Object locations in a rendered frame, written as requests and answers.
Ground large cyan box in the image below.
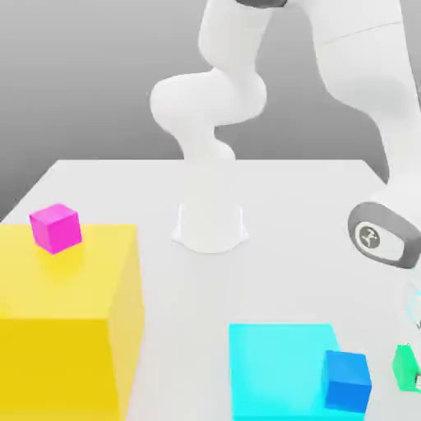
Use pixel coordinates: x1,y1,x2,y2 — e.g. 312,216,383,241
229,322,343,421

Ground small blue cube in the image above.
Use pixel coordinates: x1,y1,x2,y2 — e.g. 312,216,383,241
321,349,373,414

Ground small magenta cube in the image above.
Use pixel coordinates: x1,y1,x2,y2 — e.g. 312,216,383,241
28,202,83,256

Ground small green cube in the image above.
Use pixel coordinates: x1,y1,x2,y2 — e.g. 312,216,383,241
391,343,421,394

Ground large yellow box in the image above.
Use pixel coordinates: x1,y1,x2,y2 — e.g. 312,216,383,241
0,223,146,421

